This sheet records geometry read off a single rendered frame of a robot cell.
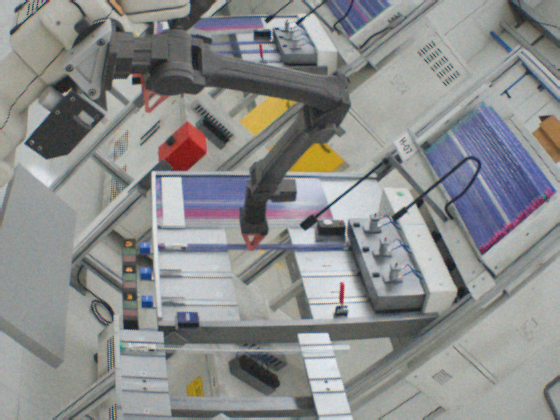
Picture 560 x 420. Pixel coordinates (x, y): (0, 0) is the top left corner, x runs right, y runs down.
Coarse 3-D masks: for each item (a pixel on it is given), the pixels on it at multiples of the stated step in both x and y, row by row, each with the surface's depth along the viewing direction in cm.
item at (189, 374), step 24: (240, 288) 257; (144, 312) 252; (240, 312) 245; (264, 312) 260; (168, 360) 225; (192, 360) 216; (216, 360) 210; (288, 360) 249; (168, 384) 217; (192, 384) 209; (216, 384) 202; (240, 384) 211; (288, 384) 236
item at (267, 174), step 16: (304, 112) 160; (288, 128) 168; (304, 128) 160; (320, 128) 155; (288, 144) 168; (304, 144) 167; (272, 160) 177; (288, 160) 175; (256, 176) 187; (272, 176) 182; (272, 192) 190
